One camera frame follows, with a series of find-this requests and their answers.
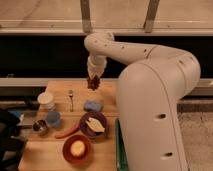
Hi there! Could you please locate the wooden cutting board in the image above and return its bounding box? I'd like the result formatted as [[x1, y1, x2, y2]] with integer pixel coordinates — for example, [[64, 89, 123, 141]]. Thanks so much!
[[18, 80, 118, 171]]

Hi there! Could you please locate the blue bowl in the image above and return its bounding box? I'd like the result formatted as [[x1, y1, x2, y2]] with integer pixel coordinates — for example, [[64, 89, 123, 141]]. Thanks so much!
[[45, 111, 61, 128]]

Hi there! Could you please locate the white paper cup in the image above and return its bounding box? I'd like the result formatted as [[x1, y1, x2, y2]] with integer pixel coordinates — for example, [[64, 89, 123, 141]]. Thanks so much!
[[37, 92, 55, 111]]

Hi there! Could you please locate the small metal cup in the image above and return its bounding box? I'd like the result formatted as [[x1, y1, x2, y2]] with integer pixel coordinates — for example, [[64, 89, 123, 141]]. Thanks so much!
[[33, 120, 48, 136]]

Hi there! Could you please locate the black object at left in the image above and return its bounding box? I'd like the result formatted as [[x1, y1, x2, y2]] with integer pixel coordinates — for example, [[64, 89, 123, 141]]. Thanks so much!
[[0, 108, 25, 171]]

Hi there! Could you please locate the purple plate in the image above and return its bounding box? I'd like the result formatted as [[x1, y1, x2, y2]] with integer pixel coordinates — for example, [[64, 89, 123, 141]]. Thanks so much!
[[80, 111, 108, 139]]

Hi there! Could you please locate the blue sponge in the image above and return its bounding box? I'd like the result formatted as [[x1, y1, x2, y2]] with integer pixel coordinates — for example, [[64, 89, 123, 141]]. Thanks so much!
[[84, 100, 103, 112]]

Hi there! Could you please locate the red chili pepper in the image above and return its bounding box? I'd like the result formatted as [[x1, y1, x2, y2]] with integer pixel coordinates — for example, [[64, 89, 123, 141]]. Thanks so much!
[[55, 124, 79, 139]]

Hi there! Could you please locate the red bowl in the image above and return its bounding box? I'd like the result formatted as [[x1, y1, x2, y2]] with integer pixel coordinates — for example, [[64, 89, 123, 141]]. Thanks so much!
[[63, 135, 91, 165]]

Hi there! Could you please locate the dark red grape bunch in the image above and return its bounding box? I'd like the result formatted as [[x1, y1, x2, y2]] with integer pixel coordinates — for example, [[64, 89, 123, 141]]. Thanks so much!
[[87, 76, 100, 91]]

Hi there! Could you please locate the silver fork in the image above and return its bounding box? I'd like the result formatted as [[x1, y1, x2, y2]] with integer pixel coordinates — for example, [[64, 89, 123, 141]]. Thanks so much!
[[68, 90, 73, 112]]

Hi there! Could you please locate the yellow banana peel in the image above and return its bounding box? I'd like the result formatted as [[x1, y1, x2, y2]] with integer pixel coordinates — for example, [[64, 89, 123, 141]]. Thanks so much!
[[86, 117, 105, 132]]

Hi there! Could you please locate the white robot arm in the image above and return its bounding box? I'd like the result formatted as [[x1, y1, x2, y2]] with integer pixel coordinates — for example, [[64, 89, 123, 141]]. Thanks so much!
[[84, 33, 201, 171]]

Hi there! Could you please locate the yellow round fruit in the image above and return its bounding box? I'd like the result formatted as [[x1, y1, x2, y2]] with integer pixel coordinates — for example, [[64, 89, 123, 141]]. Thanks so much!
[[70, 140, 86, 157]]

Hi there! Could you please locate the green plastic tray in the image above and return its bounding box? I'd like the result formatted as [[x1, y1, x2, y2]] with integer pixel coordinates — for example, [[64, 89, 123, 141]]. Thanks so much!
[[115, 119, 128, 171]]

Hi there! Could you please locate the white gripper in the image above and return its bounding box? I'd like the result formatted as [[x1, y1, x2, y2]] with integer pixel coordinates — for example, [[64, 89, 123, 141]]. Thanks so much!
[[87, 55, 107, 79]]

